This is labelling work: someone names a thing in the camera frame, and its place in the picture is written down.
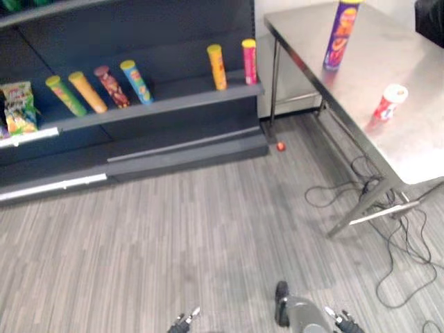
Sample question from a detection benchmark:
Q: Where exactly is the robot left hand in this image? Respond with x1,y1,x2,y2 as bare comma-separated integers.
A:
167,306,202,333

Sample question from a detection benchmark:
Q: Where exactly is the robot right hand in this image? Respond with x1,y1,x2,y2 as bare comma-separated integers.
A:
324,306,365,333

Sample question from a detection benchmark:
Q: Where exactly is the dark grey shelf unit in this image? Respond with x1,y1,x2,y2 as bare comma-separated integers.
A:
0,0,270,209

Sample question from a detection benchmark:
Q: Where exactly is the red white gum canister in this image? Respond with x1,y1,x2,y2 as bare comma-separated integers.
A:
373,83,409,123

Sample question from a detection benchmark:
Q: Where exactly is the blue chips can yellow lid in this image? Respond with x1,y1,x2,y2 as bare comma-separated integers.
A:
119,60,155,105

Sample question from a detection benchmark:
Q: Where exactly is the dark red chips can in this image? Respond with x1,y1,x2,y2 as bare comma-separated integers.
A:
93,65,132,110

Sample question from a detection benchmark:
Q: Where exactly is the orange chips can yellow lid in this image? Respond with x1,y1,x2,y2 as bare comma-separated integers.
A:
67,71,109,114

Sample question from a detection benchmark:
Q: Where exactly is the green chips can yellow lid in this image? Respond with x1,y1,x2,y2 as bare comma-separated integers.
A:
44,75,87,117

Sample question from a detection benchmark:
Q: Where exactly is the amber chips can yellow lid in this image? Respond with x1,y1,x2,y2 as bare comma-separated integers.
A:
206,44,228,92

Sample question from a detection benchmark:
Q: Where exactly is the pink chips can yellow lid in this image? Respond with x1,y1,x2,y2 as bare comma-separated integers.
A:
241,38,259,86

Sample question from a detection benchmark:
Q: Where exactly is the purple chips can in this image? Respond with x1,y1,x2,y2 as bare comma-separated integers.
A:
322,0,365,72

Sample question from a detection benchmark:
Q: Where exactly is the robot right leg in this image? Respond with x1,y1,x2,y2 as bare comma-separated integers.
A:
275,280,327,333

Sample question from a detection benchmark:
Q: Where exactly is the long white price strip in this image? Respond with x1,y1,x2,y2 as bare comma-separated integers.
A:
0,173,108,203

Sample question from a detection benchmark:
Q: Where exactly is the short white price strip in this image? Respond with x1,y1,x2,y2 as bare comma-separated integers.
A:
0,127,60,148

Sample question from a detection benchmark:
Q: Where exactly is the yellow green snack bag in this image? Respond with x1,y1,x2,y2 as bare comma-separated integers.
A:
3,103,39,137

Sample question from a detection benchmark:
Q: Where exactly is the stainless steel table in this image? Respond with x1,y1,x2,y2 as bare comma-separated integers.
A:
263,0,444,240

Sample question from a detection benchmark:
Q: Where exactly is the white green snack bag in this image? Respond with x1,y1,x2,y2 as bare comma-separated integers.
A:
0,81,35,114

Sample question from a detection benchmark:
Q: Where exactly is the black object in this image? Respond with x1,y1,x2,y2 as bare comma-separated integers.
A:
414,0,444,48

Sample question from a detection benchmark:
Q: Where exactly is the green package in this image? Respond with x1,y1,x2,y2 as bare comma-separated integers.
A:
0,0,26,13

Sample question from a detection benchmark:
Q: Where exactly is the black floor cable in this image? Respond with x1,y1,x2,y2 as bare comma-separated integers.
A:
376,206,444,310
305,155,386,210

